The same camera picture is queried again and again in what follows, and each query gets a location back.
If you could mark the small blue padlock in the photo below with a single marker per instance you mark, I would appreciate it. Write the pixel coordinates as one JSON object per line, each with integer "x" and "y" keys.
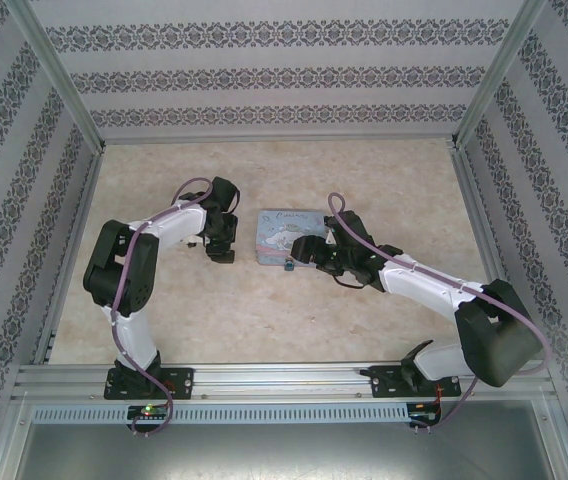
{"x": 289, "y": 264}

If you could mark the blue cartoon tin box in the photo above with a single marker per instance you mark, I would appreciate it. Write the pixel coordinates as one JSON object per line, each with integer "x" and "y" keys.
{"x": 279, "y": 235}

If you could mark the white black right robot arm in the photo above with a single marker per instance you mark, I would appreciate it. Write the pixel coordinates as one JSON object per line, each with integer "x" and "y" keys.
{"x": 424, "y": 281}

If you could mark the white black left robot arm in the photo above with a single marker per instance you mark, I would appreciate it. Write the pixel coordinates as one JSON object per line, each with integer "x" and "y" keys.
{"x": 134, "y": 340}

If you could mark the right controller board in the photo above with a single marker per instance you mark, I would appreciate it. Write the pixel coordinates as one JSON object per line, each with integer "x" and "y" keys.
{"x": 421, "y": 415}

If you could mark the controller board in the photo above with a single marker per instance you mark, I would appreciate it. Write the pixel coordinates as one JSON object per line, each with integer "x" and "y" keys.
{"x": 149, "y": 411}
{"x": 421, "y": 415}

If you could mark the left controller board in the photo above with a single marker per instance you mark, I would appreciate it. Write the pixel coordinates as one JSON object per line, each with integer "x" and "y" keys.
{"x": 149, "y": 411}

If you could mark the grey sheet metal panel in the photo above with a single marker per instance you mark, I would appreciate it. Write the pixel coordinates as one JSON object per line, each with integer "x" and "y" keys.
{"x": 284, "y": 455}

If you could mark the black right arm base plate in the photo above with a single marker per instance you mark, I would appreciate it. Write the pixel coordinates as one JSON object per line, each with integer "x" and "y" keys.
{"x": 381, "y": 382}

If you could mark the aluminium table side rail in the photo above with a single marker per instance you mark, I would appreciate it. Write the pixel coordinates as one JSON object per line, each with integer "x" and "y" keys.
{"x": 484, "y": 225}
{"x": 68, "y": 260}

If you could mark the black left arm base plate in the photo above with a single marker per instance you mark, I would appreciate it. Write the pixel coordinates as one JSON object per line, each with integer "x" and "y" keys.
{"x": 181, "y": 382}

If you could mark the aluminium frame corner post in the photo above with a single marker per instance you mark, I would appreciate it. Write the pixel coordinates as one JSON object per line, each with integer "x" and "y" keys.
{"x": 59, "y": 75}
{"x": 501, "y": 75}

